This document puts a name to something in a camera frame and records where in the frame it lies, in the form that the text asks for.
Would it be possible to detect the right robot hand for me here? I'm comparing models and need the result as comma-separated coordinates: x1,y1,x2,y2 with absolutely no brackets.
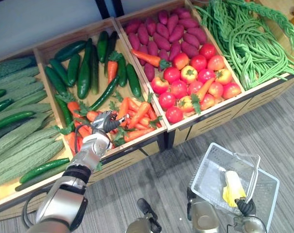
234,198,257,216

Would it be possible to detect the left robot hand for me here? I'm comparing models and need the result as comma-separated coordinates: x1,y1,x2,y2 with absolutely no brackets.
91,110,128,133

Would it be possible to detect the white plastic shopping basket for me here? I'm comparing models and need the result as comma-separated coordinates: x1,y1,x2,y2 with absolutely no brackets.
190,142,280,233

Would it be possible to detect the yellow white napa cabbage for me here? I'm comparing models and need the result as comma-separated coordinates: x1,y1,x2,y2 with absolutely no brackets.
222,170,247,208

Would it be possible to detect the wooden crate with cucumbers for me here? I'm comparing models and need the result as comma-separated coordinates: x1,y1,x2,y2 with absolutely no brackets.
34,17,168,166

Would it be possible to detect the orange carrot with leaves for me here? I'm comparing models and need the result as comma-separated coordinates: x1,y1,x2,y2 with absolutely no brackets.
131,49,171,71
190,77,215,115
107,50,123,85

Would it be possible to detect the dark right robot foot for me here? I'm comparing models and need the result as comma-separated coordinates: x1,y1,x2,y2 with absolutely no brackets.
187,186,195,221

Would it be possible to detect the dark robot foot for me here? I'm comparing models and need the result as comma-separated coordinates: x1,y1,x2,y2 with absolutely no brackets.
187,186,195,221
137,198,162,233

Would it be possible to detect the purple sweet potato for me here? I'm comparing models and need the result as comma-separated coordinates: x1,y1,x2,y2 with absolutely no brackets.
166,14,179,36
156,22,170,41
138,45,149,66
168,24,185,44
183,33,200,49
157,10,169,25
145,18,157,36
169,40,182,62
153,32,171,51
125,18,142,34
178,18,200,30
187,27,208,45
172,7,191,20
137,24,150,46
180,41,200,59
128,33,141,51
144,63,156,83
147,40,159,57
158,49,170,61

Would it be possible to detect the pale green bitter gourd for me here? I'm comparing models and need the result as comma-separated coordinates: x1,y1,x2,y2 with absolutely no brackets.
0,67,40,84
2,81,45,100
0,116,54,160
5,90,48,110
0,138,65,185
0,76,37,92
0,126,62,166
0,103,52,122

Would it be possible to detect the red yellow tomato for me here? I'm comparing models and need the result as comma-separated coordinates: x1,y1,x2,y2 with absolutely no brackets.
180,65,198,84
177,95,195,113
214,68,233,85

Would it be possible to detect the dark left robot foot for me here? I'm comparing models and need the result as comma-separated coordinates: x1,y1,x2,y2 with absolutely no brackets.
137,198,162,233

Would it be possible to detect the dark green bitter gourd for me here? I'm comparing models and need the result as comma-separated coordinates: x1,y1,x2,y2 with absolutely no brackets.
0,56,36,82

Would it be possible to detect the wooden crate with tomatoes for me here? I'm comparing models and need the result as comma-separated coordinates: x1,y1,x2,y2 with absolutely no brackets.
115,0,246,133

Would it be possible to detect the wooden crate with long beans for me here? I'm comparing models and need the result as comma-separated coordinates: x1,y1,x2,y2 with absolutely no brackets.
190,0,294,93

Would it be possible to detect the wooden crate with bitter gourds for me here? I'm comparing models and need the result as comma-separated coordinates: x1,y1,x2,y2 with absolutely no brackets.
0,48,74,216

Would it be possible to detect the green long bean pile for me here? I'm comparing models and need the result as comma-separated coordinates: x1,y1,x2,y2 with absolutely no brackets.
194,0,294,91

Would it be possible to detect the wooden crate with yellow fruit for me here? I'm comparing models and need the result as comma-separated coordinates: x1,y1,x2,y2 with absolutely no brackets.
256,0,294,58

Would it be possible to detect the braided light green bean bunch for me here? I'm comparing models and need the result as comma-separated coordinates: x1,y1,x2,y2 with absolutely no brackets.
236,0,294,50

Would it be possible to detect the black metal post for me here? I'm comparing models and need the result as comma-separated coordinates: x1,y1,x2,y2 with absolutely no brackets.
95,0,110,20
112,0,125,18

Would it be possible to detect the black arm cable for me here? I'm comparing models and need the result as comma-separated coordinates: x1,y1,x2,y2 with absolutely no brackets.
22,188,50,229

